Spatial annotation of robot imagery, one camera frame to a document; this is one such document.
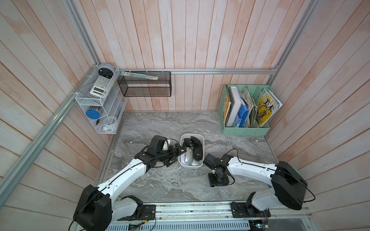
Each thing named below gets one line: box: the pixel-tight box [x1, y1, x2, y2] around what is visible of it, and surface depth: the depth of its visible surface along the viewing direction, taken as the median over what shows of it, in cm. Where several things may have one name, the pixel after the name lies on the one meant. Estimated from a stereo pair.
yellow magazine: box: [256, 88, 283, 128], surface depth 100 cm
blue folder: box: [234, 102, 249, 128], surface depth 97 cm
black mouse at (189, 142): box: [184, 137, 195, 148], surface depth 98 cm
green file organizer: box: [217, 84, 274, 137], surface depth 102 cm
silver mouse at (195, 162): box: [191, 158, 201, 166], surface depth 92 cm
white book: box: [226, 86, 242, 128], surface depth 97 cm
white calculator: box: [89, 75, 114, 99], surface depth 79 cm
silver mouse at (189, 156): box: [184, 146, 194, 165], surface depth 92 cm
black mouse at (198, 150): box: [190, 136, 203, 161], surface depth 96 cm
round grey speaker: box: [97, 63, 115, 79], surface depth 84 cm
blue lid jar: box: [85, 105, 101, 120], surface depth 79 cm
